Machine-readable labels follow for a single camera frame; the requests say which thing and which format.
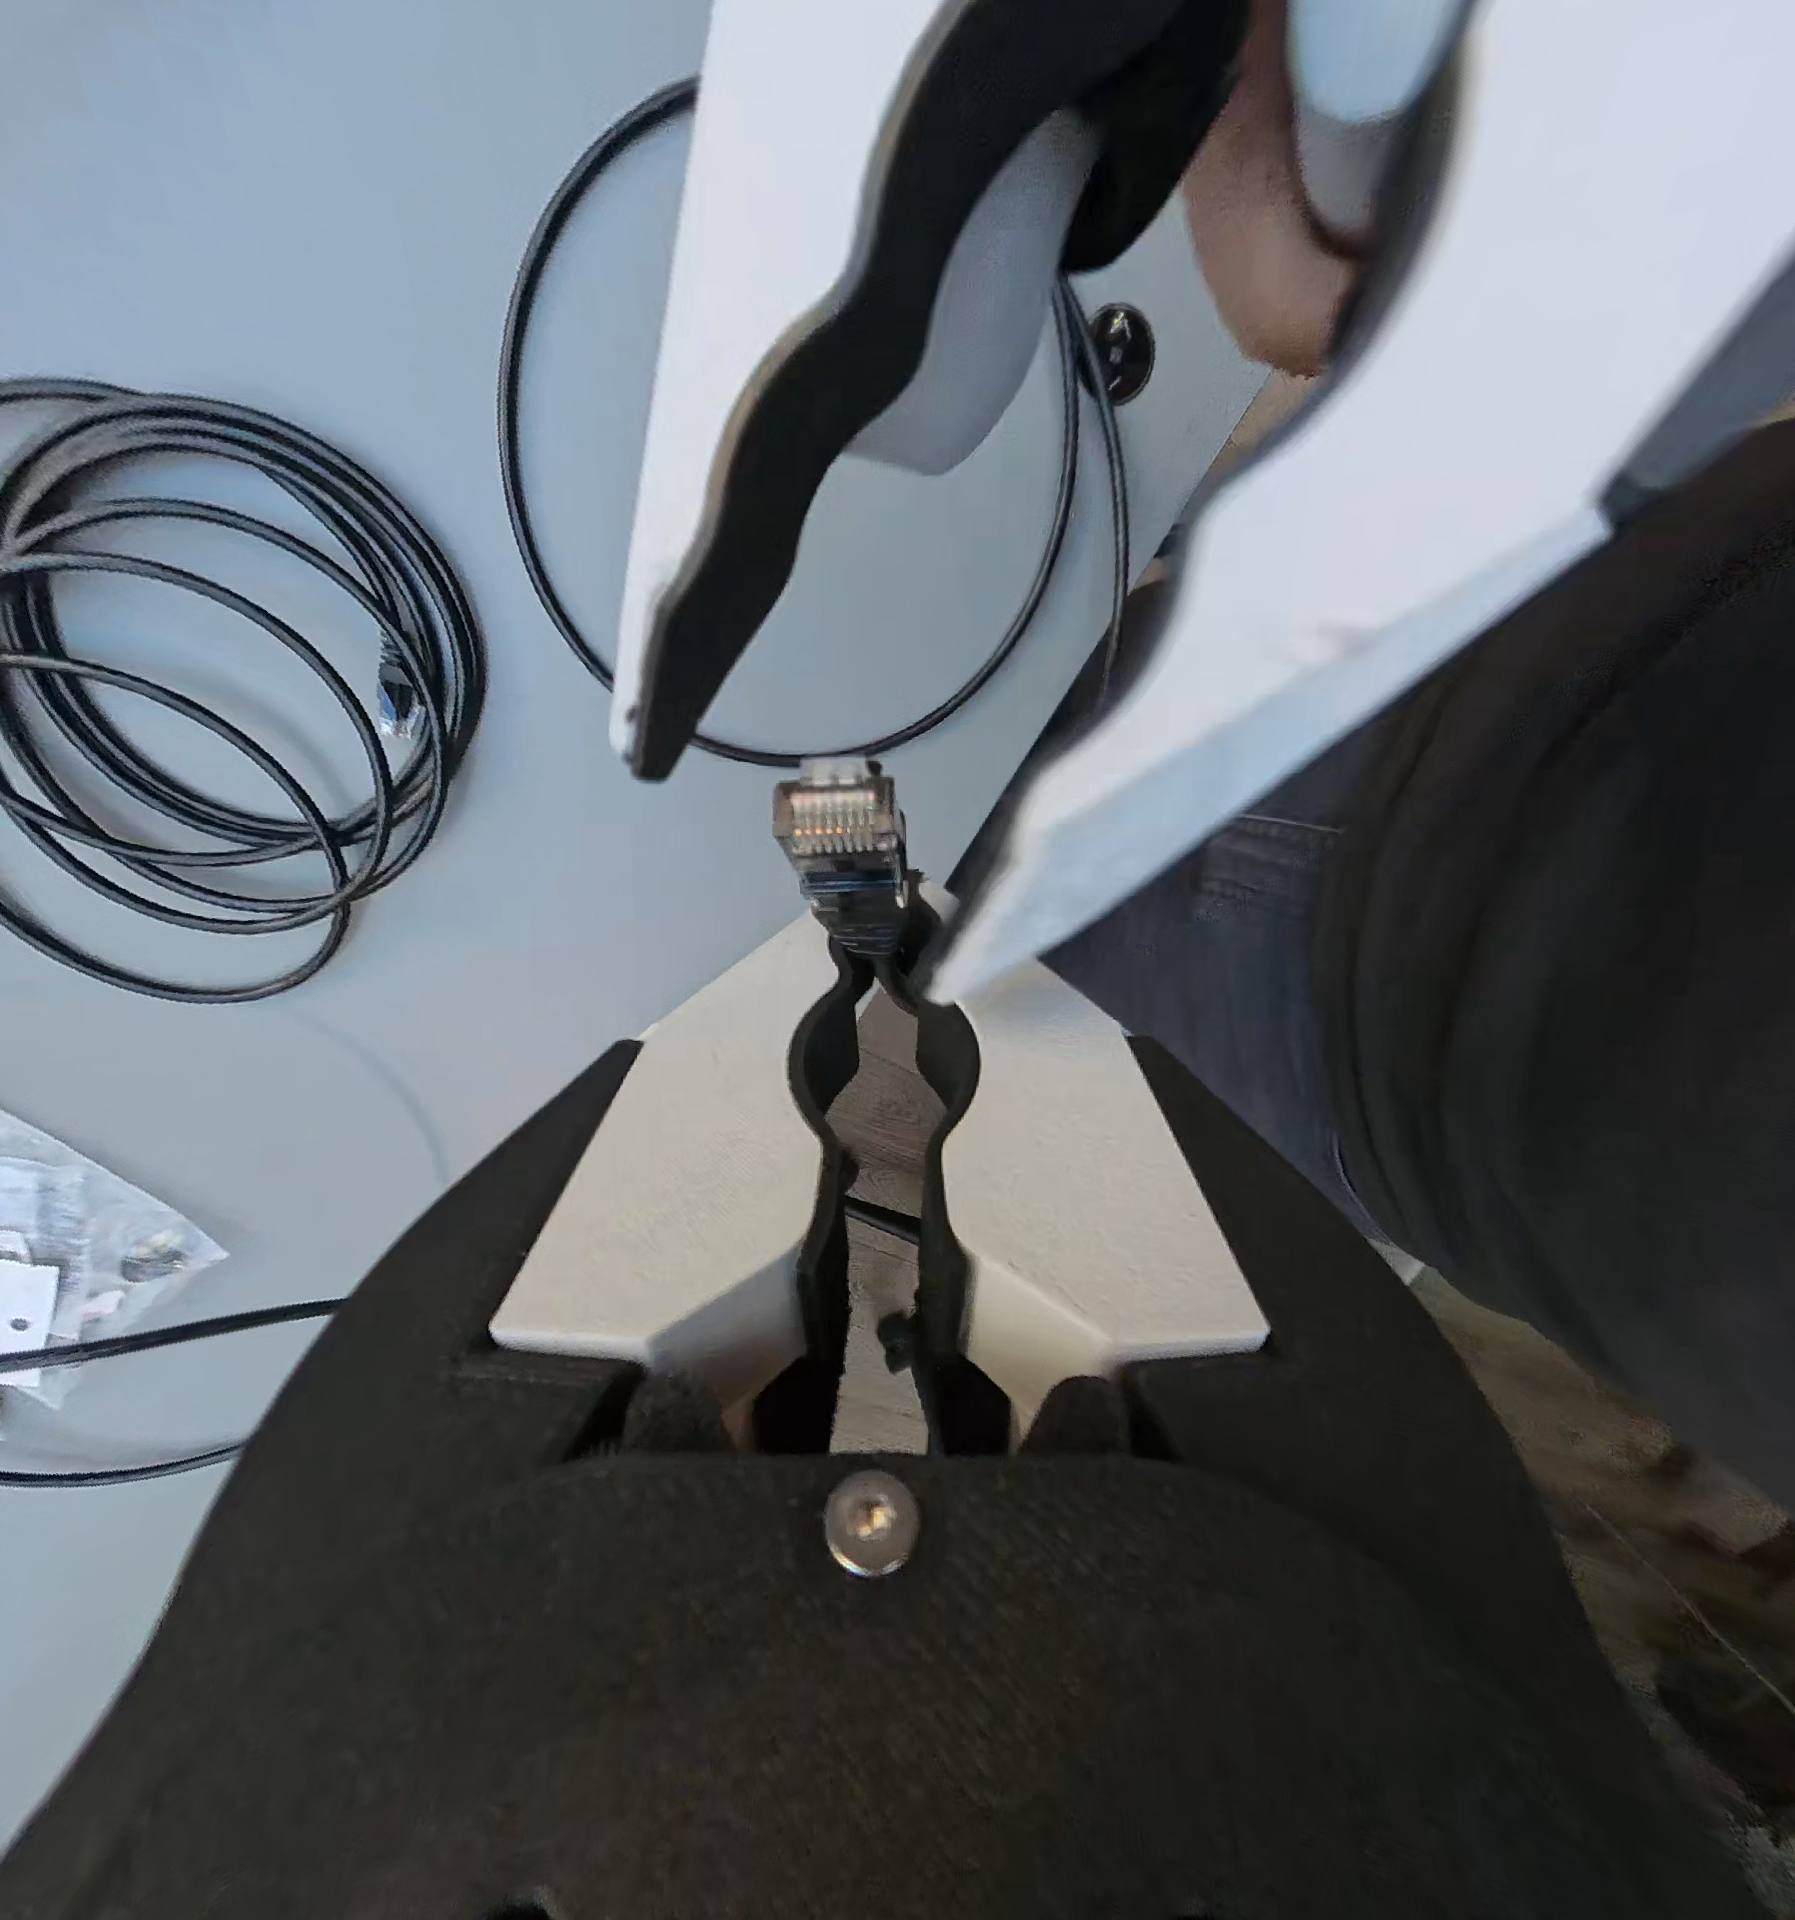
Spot black ethernet cable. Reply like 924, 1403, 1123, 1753
0, 75, 1134, 1490

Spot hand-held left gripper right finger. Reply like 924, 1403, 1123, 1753
911, 881, 1271, 1454

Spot person's right hand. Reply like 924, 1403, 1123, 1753
1178, 26, 1362, 376

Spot grey desk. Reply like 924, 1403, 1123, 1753
0, 0, 1278, 1703

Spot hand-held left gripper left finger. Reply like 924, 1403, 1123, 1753
489, 906, 873, 1454

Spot clear bag of metal parts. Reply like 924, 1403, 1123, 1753
0, 1076, 227, 1415

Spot black round desk control button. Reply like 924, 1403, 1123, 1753
1084, 299, 1158, 406

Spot person's dark trousers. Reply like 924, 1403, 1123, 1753
1046, 643, 1440, 1283

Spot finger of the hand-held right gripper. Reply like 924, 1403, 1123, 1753
608, 0, 1143, 780
916, 0, 1795, 1008

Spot person's black sweater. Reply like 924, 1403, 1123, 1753
1341, 406, 1795, 1569

